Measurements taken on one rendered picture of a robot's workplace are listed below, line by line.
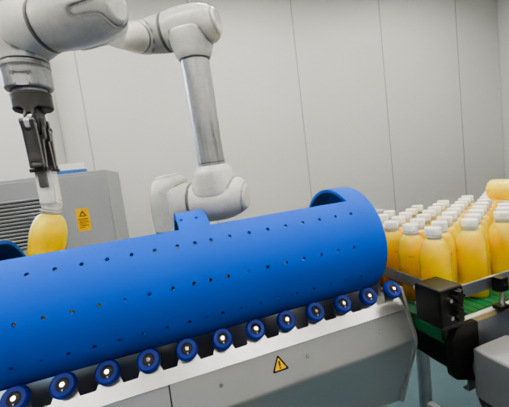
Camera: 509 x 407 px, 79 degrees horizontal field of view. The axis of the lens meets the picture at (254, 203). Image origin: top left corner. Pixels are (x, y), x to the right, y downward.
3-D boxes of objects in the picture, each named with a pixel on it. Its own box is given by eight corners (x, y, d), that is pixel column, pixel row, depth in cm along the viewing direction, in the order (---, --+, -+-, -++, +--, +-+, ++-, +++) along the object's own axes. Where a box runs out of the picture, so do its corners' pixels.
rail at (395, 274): (346, 262, 111) (345, 253, 111) (348, 261, 111) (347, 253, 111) (448, 300, 73) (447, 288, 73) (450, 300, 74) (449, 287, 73)
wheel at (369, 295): (354, 291, 79) (358, 288, 78) (369, 287, 81) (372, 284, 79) (363, 308, 77) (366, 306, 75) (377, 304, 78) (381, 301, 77)
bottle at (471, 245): (481, 287, 88) (477, 222, 87) (494, 297, 81) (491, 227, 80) (453, 288, 90) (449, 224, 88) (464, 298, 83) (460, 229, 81)
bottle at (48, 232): (69, 292, 71) (77, 211, 70) (39, 301, 64) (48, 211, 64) (45, 286, 73) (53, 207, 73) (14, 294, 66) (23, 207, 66)
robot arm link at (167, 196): (167, 224, 135) (158, 174, 132) (206, 221, 131) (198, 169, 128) (146, 234, 120) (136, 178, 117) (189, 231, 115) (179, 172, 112)
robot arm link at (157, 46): (115, 19, 105) (151, 9, 101) (142, 23, 121) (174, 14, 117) (129, 61, 110) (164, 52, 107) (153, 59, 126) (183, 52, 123)
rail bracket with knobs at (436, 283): (410, 320, 76) (406, 279, 75) (432, 312, 79) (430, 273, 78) (447, 338, 67) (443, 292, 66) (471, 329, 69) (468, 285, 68)
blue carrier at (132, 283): (18, 337, 77) (-13, 228, 71) (326, 264, 104) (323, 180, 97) (-45, 442, 51) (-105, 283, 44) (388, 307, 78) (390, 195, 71)
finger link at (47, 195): (51, 169, 66) (50, 169, 66) (57, 203, 67) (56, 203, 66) (35, 172, 65) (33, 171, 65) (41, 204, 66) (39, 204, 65)
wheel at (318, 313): (301, 306, 75) (304, 304, 73) (318, 301, 76) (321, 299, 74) (309, 325, 72) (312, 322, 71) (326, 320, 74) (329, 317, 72)
